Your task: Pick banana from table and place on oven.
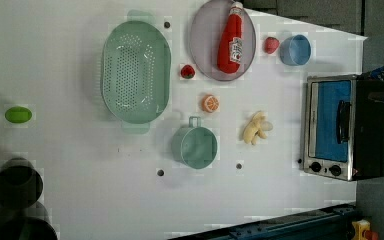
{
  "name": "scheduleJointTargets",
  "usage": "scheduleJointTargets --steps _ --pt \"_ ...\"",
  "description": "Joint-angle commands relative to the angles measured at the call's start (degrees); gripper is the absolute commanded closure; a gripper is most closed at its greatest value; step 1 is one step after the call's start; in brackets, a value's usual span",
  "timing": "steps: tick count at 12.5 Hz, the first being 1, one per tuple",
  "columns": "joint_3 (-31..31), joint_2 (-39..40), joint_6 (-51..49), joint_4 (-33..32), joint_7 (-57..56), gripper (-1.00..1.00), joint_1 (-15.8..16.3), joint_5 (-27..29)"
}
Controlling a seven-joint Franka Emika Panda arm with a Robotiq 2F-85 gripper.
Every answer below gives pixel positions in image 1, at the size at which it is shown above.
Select dark red strawberry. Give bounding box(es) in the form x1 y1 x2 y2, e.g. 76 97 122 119
180 64 195 79

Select blue metal frame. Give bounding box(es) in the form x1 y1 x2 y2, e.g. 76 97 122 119
171 204 362 240

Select black cup near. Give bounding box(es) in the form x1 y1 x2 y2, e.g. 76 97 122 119
0 158 43 209

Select pale red strawberry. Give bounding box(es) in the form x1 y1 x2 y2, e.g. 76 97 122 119
264 37 280 54

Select green lime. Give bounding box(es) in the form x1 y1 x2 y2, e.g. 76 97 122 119
5 106 33 124

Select black cup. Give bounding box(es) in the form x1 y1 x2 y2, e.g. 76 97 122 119
0 202 59 240
0 158 43 209

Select yellow clamp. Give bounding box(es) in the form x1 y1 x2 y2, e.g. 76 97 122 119
352 220 379 240

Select green plastic colander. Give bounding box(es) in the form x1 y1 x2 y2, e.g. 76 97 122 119
101 10 171 134

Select red ketchup bottle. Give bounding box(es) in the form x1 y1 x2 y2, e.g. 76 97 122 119
217 2 244 74

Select grey round plate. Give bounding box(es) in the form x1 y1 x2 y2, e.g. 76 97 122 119
189 0 257 81

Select blue bowl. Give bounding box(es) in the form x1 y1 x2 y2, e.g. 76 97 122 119
279 35 312 66

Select black toaster oven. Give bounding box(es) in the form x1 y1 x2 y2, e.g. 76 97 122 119
302 75 384 181

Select black cup far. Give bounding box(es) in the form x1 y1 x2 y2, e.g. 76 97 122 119
0 202 59 240

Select orange slice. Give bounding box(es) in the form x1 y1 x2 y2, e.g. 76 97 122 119
201 94 219 113

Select peeled banana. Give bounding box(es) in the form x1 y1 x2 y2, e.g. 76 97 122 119
242 111 273 145

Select green mug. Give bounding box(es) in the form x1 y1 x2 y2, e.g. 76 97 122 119
171 116 218 170

